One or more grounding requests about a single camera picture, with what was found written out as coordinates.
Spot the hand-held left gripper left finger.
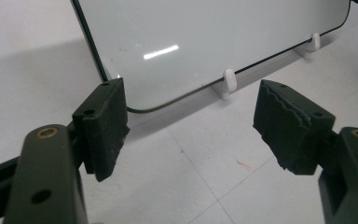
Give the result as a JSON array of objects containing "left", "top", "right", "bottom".
[{"left": 71, "top": 77, "right": 131, "bottom": 183}]

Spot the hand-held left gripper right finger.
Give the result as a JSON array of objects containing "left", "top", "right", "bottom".
[{"left": 252, "top": 78, "right": 337, "bottom": 176}]

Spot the white magnetic whiteboard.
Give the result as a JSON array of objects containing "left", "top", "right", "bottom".
[{"left": 70, "top": 0, "right": 352, "bottom": 114}]

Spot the white whiteboard foot clip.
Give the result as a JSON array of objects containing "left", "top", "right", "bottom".
[
  {"left": 211, "top": 68, "right": 238, "bottom": 102},
  {"left": 294, "top": 32, "right": 322, "bottom": 61}
]

